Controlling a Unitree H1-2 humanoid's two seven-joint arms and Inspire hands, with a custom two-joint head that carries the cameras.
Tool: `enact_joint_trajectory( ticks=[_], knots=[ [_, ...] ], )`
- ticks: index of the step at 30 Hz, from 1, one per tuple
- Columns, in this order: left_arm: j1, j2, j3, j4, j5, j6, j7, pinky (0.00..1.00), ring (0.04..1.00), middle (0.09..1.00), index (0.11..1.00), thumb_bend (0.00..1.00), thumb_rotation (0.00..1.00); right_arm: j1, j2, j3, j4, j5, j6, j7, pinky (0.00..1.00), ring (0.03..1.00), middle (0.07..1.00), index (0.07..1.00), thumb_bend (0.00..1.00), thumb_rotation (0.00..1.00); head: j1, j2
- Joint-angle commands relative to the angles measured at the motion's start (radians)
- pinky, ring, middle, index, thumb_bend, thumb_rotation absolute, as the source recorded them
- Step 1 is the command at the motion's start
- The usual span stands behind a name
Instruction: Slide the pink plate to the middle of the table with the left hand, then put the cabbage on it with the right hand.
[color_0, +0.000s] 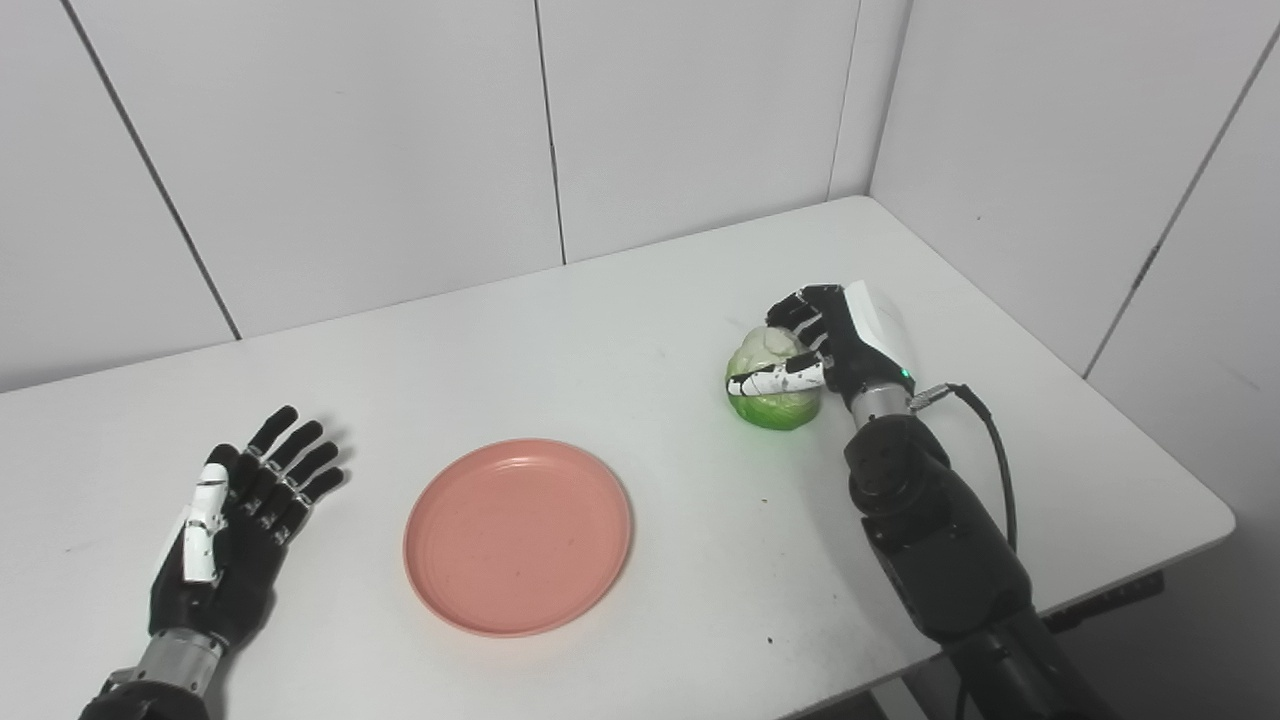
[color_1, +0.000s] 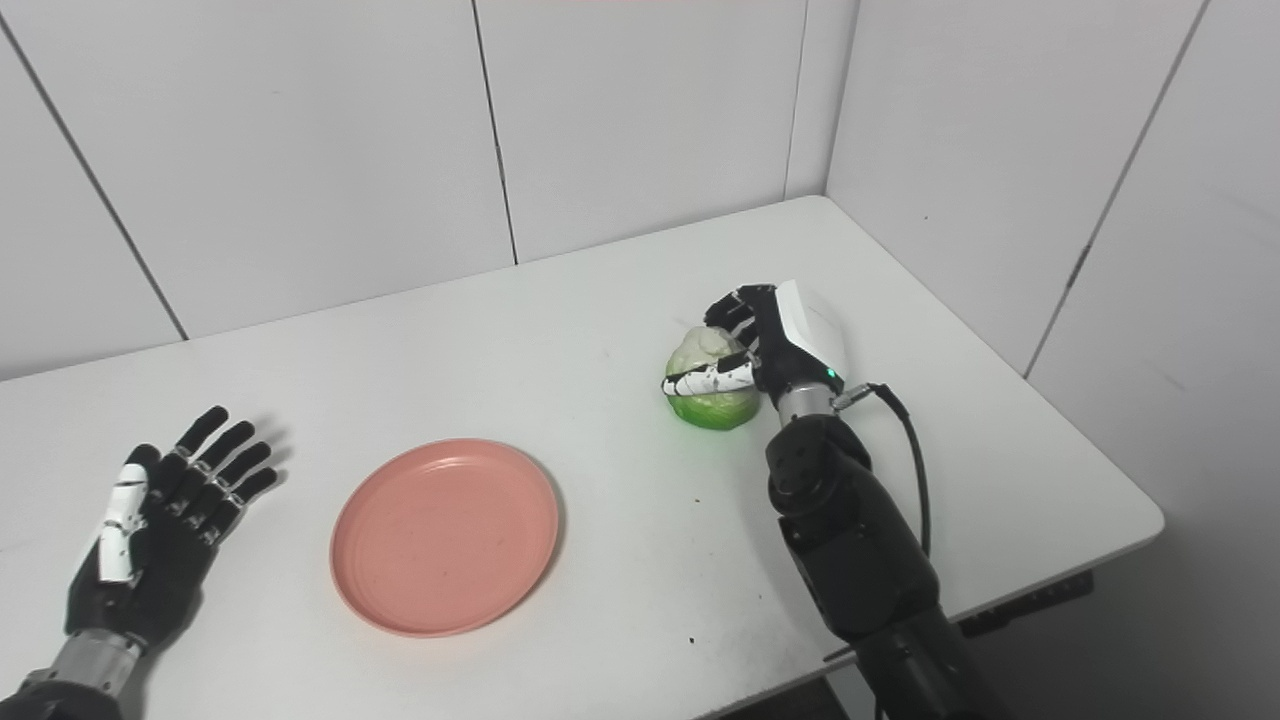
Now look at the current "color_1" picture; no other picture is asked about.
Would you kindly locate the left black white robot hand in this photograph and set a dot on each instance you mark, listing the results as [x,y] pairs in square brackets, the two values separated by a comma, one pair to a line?
[150,580]

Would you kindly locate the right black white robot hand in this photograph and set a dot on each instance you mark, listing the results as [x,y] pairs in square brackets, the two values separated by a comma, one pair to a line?
[800,350]

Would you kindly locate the green white toy cabbage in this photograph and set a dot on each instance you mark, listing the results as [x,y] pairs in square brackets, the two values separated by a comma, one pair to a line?
[715,412]

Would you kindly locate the pink plastic plate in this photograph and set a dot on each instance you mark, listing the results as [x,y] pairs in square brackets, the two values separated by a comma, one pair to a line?
[445,540]

